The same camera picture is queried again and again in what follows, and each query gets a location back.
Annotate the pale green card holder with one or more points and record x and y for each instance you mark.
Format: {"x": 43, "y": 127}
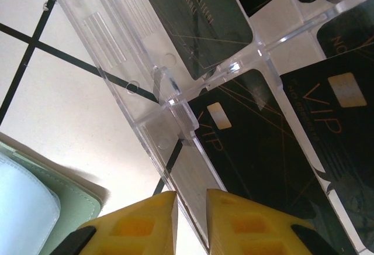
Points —
{"x": 73, "y": 196}

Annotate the clear acrylic card stand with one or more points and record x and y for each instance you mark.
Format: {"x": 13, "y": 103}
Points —
{"x": 117, "y": 38}

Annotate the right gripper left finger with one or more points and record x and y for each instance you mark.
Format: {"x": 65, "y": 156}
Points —
{"x": 137, "y": 231}

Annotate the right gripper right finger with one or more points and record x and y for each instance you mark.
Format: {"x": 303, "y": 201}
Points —
{"x": 251, "y": 231}

